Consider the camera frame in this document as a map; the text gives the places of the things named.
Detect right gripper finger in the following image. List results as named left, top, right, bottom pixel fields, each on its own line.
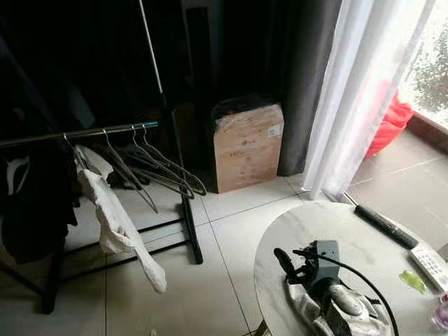
left=272, top=247, right=296, bottom=284

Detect grey shorts black waistband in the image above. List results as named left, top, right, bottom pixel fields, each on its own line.
left=282, top=274, right=394, bottom=336

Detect white hanger with black shirt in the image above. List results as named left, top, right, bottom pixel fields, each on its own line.
left=6, top=155, right=30, bottom=195

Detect round marble table gold legs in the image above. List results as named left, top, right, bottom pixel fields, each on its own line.
left=253, top=202, right=448, bottom=336

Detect long black remote control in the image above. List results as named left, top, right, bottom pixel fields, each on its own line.
left=353, top=204, right=419, bottom=251

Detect small green packet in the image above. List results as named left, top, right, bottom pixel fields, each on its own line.
left=398, top=269, right=428, bottom=295

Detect brown cardboard box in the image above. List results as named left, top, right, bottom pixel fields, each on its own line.
left=211, top=94, right=286, bottom=195

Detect white remote control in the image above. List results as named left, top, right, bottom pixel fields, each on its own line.
left=408, top=244, right=448, bottom=293

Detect purple glass object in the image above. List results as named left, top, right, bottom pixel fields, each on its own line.
left=433, top=293, right=448, bottom=331

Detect white shirt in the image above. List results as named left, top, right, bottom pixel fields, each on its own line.
left=72, top=145, right=169, bottom=295

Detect dark grey curtain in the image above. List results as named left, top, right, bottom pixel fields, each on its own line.
left=276, top=0, right=344, bottom=177

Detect white sheer curtain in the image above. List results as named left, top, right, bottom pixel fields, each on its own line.
left=302, top=0, right=438, bottom=200

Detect black shirt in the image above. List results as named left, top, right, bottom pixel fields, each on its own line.
left=0, top=142, right=79, bottom=265

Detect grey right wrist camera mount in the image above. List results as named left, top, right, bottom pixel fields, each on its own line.
left=307, top=239, right=342, bottom=289

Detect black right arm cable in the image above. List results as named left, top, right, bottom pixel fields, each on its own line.
left=293, top=248, right=400, bottom=336

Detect black clothes rack silver rail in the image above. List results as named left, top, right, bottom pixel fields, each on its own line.
left=0, top=0, right=205, bottom=316

